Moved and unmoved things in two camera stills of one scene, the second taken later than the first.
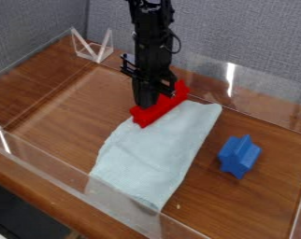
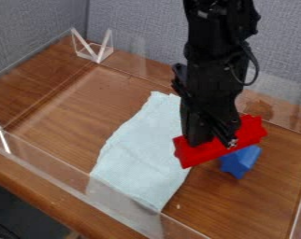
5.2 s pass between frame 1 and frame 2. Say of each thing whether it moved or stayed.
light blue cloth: stayed
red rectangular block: moved
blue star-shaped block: stayed
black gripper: moved
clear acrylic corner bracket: stayed
